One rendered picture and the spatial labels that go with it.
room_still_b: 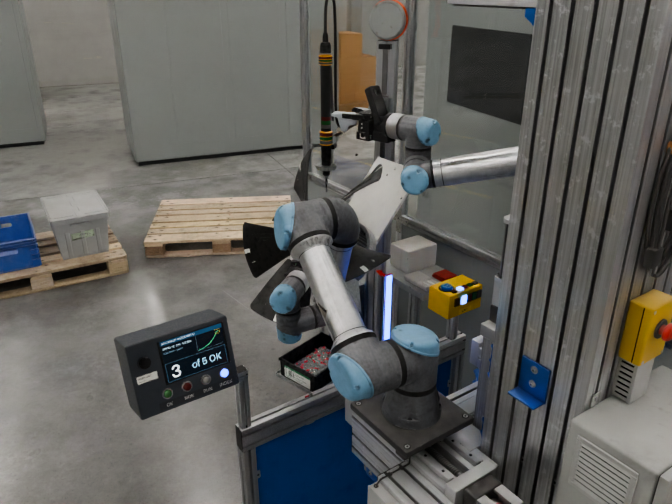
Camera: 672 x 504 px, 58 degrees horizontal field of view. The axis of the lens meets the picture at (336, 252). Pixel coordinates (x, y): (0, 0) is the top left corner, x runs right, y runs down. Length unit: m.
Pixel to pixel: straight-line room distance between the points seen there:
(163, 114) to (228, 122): 0.77
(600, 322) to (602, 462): 0.27
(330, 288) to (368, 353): 0.19
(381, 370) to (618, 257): 0.55
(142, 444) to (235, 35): 5.38
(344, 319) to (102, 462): 1.94
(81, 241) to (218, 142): 3.27
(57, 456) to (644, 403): 2.58
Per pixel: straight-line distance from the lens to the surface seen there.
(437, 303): 2.11
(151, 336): 1.54
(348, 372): 1.37
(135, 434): 3.25
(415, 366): 1.44
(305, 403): 1.90
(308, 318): 1.85
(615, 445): 1.32
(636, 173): 1.17
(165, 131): 7.56
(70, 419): 3.46
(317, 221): 1.54
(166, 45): 7.42
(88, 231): 4.81
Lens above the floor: 2.04
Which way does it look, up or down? 24 degrees down
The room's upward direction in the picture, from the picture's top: straight up
